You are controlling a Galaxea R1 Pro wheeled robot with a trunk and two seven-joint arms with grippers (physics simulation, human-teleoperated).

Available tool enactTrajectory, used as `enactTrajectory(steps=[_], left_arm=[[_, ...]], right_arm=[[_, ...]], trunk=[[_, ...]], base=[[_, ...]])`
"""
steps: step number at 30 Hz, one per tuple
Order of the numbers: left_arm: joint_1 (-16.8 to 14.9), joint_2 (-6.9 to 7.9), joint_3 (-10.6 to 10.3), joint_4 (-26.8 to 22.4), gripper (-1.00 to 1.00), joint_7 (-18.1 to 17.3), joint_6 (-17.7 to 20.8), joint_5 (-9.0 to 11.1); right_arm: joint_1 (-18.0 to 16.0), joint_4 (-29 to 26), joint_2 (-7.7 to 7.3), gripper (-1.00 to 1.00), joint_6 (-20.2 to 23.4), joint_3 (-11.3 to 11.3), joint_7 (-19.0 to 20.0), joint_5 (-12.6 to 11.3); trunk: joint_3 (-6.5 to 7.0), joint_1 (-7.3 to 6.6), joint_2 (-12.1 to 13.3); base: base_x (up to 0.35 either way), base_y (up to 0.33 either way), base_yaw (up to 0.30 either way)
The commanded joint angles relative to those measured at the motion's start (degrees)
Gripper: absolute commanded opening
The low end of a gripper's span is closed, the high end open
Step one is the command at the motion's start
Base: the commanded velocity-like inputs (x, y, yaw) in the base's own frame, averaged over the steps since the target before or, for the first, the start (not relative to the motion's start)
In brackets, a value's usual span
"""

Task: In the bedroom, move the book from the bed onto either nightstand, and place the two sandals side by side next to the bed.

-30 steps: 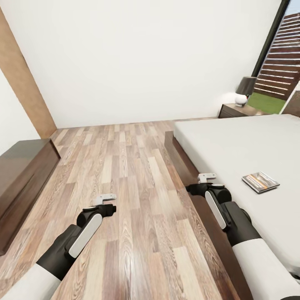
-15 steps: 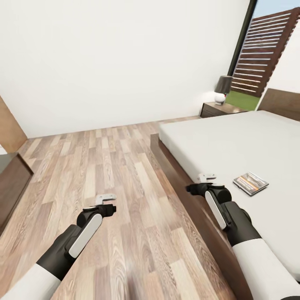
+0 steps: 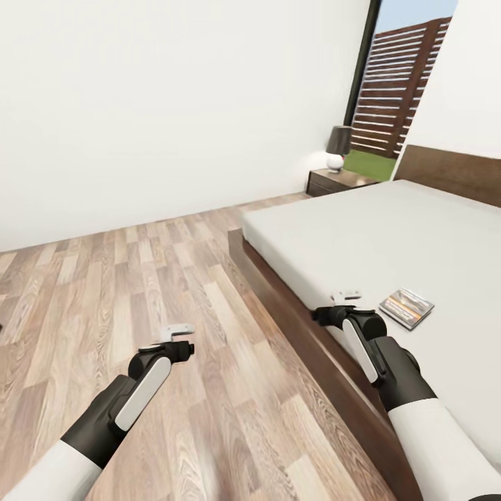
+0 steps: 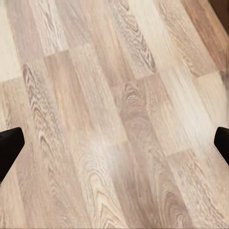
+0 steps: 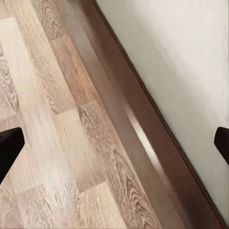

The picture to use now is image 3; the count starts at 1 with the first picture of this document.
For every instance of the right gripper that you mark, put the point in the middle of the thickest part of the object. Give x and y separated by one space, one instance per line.
327 316

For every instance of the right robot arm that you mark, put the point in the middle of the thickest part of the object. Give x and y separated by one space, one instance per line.
446 464

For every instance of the nightstand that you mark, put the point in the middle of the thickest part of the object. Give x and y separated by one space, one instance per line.
321 182

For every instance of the fixed window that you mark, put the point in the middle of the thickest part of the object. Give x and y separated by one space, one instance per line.
399 49

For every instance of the table lamp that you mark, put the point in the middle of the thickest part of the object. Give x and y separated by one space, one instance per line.
339 144

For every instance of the hardback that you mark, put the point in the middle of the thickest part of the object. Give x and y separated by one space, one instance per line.
406 307

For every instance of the bed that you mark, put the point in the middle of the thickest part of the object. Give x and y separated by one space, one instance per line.
436 230

